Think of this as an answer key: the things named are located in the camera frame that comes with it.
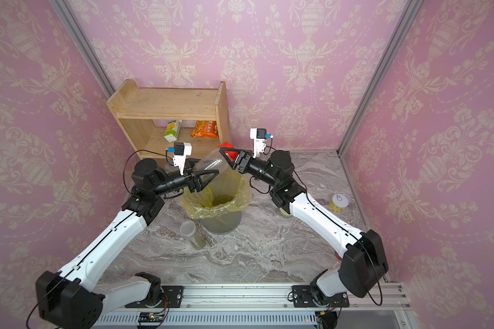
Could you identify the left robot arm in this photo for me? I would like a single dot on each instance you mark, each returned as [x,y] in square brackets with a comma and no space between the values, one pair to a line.
[72,297]

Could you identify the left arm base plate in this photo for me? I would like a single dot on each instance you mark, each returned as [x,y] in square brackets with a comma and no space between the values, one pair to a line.
[172,298]

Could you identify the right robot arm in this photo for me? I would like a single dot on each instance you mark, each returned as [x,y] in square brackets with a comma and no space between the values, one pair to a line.
[363,258]

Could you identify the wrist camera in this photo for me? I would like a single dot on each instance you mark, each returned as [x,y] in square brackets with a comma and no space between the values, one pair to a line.
[180,151]
[259,137]

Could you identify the white lid yellow jar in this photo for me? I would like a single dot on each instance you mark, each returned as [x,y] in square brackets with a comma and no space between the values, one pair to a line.
[339,203]

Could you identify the orange snack bag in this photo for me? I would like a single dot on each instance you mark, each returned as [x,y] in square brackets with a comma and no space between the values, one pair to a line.
[205,129]

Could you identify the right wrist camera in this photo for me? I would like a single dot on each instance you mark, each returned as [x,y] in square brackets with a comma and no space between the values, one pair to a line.
[259,137]

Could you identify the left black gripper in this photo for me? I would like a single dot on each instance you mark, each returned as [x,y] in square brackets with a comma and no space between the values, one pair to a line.
[193,184]

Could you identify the red lid glass jar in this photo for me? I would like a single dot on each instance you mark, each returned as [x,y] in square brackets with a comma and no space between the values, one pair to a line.
[214,160]

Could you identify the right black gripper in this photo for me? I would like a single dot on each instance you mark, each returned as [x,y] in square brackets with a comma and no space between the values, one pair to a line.
[248,162]

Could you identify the white lid glass jar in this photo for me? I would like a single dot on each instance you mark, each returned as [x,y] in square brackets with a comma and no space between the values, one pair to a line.
[191,233]

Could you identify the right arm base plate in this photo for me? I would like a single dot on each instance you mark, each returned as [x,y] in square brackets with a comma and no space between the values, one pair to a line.
[304,296]

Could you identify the green mung beans pile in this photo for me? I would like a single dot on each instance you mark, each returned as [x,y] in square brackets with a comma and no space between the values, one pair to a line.
[219,200]

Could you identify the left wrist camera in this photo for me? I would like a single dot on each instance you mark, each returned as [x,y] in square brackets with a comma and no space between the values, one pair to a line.
[180,151]

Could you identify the wooden two-tier shelf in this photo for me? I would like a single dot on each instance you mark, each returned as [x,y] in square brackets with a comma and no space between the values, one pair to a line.
[136,109]

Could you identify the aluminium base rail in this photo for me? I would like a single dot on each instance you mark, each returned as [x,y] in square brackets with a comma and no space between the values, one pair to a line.
[266,305]

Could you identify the grey mesh trash bin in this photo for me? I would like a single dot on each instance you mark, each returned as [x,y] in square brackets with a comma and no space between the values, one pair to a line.
[222,224]

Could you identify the yellow plastic bin liner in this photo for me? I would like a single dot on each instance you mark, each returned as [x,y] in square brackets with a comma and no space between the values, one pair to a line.
[198,205]

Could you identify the green white juice carton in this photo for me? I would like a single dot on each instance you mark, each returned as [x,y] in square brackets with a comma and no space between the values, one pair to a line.
[172,130]

